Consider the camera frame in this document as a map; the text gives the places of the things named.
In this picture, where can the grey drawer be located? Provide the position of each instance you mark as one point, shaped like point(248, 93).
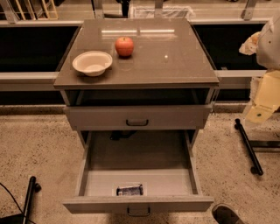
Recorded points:
point(162, 161)
point(174, 117)

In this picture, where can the blue rxbar wrapper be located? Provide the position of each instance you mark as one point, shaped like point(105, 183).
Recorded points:
point(130, 190)

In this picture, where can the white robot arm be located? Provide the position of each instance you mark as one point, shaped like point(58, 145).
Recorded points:
point(265, 91)

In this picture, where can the closed grey top drawer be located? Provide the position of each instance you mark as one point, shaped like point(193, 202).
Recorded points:
point(174, 117)

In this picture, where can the grey cabinet with glossy top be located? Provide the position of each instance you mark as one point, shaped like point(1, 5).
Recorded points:
point(167, 67)

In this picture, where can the white paper bowl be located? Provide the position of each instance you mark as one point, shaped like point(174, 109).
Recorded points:
point(93, 63)

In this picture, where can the red apple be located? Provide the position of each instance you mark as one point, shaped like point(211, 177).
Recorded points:
point(124, 46)

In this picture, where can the black stand leg right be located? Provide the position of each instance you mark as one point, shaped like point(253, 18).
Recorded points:
point(254, 146)

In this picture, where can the black stand leg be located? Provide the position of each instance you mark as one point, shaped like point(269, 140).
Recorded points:
point(33, 187)
point(254, 146)

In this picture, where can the black stand leg left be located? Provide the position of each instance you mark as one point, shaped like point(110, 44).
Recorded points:
point(33, 187)

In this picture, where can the wooden rack in background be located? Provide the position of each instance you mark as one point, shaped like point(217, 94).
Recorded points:
point(34, 9)

